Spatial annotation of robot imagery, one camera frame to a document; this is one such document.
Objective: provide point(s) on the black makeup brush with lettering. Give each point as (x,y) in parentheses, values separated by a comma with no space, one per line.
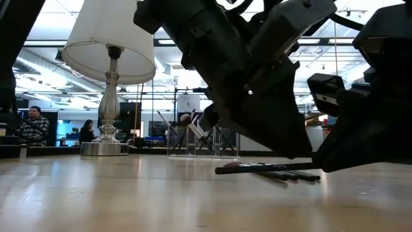
(257,168)

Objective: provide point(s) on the white sign board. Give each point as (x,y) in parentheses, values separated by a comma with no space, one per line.
(188,103)

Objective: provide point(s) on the black stand frame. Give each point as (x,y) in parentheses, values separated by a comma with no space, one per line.
(175,106)

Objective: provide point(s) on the white partition panel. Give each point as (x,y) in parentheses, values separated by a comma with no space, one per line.
(254,145)

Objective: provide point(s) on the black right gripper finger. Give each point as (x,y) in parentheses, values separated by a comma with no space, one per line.
(325,87)
(370,135)

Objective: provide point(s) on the clear acrylic brush organizer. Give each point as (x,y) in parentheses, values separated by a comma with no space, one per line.
(190,155)

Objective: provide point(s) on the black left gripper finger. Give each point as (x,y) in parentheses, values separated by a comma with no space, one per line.
(209,117)
(273,122)

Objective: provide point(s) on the small white post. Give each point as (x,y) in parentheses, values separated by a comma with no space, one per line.
(23,151)

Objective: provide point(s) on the black aluminium table frame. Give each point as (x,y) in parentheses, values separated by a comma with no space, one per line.
(48,150)

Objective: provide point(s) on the white shade silver table lamp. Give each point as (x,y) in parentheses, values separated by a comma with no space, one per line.
(109,32)

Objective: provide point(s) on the person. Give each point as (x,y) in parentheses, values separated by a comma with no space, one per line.
(87,133)
(33,129)

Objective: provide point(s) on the black wall screen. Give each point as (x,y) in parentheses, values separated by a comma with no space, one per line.
(130,111)

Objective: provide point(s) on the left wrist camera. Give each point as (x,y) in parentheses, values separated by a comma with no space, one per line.
(289,25)

